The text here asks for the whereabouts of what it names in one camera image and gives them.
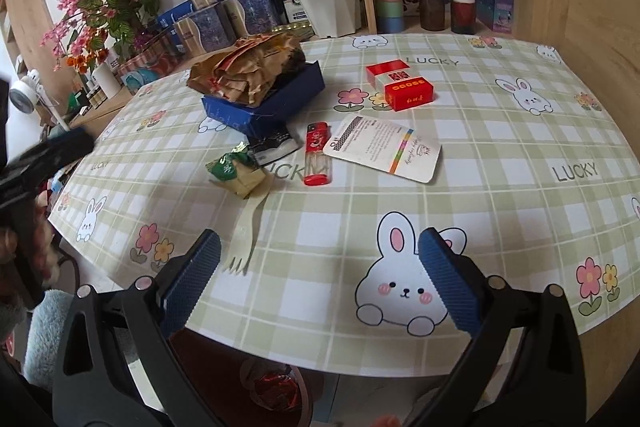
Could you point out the black packet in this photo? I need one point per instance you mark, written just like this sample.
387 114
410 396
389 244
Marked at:
270 144

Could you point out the checkered rabbit print tablecloth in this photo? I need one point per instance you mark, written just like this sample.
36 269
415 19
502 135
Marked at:
500 207

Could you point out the white blue box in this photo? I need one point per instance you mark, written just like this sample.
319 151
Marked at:
297 9

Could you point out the brown plastic bin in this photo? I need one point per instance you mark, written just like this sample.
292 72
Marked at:
215 362

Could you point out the red lighter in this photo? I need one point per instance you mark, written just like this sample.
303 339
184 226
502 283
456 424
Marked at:
317 154

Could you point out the brown cup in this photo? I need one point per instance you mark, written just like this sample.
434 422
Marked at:
432 12

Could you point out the green gold patterned tray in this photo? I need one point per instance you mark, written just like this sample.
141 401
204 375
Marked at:
295 28

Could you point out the crumpled brown paper bag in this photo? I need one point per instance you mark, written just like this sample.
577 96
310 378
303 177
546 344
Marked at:
250 67

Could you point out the blue cardboard box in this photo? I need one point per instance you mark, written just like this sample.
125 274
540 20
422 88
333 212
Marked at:
290 99

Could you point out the patterned tissue box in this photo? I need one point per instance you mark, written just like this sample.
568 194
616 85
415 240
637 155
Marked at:
145 68

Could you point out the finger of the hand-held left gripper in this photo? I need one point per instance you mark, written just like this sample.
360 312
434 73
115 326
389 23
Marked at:
60 150

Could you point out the red cigarette box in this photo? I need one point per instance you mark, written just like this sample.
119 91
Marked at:
400 84

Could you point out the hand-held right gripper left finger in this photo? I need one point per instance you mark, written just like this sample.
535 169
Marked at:
192 282

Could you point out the white stand fan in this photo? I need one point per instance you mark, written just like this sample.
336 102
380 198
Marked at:
25 94

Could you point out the purple box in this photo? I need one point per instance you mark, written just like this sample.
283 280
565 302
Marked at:
495 9

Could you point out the green gold wrapper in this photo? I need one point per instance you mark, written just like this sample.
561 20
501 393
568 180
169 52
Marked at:
237 169

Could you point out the orange artificial flowers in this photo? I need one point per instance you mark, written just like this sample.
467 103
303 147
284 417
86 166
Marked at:
87 57

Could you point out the wooden fork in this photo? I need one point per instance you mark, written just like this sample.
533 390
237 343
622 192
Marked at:
247 227

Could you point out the purple artificial flowers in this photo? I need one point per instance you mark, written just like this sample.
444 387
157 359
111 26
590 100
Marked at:
144 39

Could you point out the red cup white rim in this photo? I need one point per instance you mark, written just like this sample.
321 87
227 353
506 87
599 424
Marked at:
463 13

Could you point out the blue white carton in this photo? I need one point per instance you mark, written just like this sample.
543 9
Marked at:
175 14

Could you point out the row of small brown bottles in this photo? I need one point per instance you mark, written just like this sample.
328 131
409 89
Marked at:
95 98

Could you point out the white printed card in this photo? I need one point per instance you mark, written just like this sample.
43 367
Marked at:
382 147

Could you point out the person's leg in fleece pants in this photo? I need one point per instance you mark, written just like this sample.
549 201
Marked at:
47 337

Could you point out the red foil wrapper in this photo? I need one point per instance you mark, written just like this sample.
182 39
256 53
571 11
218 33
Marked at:
272 389

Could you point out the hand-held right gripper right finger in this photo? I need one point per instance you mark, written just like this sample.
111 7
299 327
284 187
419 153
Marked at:
447 282

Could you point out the white vase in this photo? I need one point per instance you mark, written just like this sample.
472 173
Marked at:
106 79

